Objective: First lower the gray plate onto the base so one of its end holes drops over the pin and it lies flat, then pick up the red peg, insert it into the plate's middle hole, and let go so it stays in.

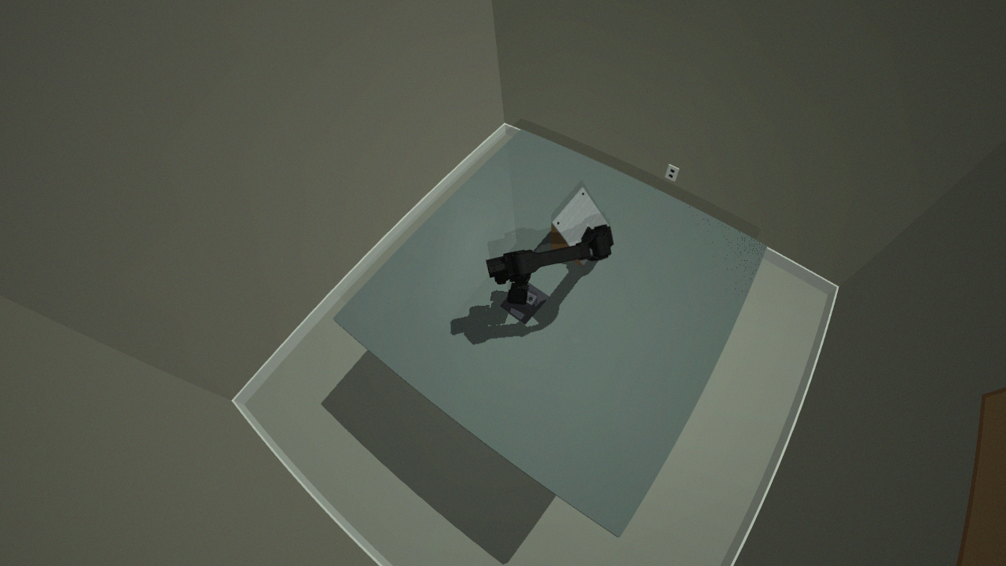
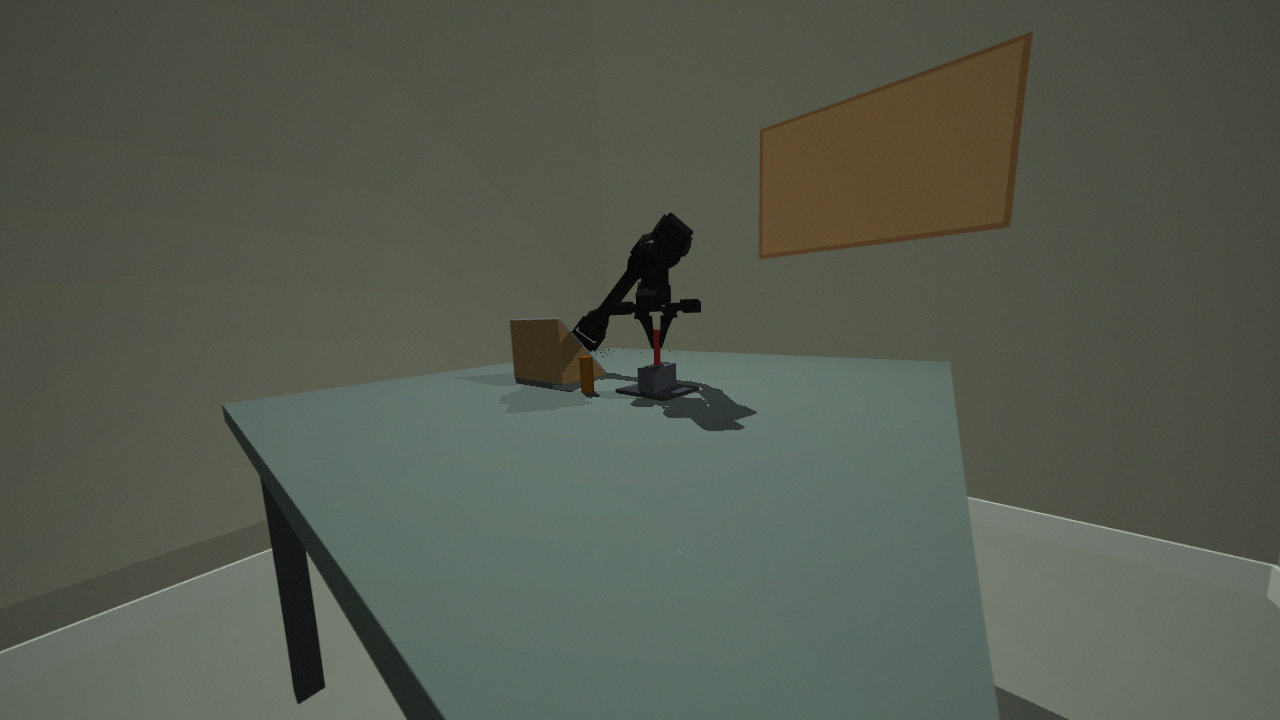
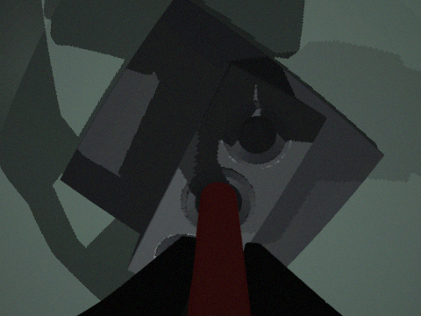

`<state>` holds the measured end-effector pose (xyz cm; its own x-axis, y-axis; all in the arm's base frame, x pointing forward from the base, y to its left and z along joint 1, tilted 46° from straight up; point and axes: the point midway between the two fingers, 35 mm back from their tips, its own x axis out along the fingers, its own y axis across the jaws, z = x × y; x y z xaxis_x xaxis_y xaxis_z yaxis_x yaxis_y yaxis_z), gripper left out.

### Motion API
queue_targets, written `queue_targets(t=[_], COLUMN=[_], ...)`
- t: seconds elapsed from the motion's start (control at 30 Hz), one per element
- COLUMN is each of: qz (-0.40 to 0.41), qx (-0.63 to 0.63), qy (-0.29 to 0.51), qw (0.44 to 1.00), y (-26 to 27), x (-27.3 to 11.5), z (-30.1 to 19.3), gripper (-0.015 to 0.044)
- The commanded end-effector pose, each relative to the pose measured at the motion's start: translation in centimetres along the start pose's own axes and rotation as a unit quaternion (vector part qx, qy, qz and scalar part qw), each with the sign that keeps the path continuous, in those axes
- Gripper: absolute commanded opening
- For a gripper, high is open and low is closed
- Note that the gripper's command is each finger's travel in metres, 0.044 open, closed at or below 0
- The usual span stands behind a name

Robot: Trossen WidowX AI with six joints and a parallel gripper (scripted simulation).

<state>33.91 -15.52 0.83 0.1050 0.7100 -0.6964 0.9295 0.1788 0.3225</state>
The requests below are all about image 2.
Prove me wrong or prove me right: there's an orange-brown cylinder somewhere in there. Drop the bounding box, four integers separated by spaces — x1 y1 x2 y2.
579 356 594 393

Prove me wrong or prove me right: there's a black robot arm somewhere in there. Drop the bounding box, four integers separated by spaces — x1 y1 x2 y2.
572 213 692 352

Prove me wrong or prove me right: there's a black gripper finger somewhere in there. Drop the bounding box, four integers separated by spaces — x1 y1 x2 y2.
659 315 677 348
634 316 654 348

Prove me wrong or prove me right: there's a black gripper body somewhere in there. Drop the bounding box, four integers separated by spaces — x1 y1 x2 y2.
611 273 701 316

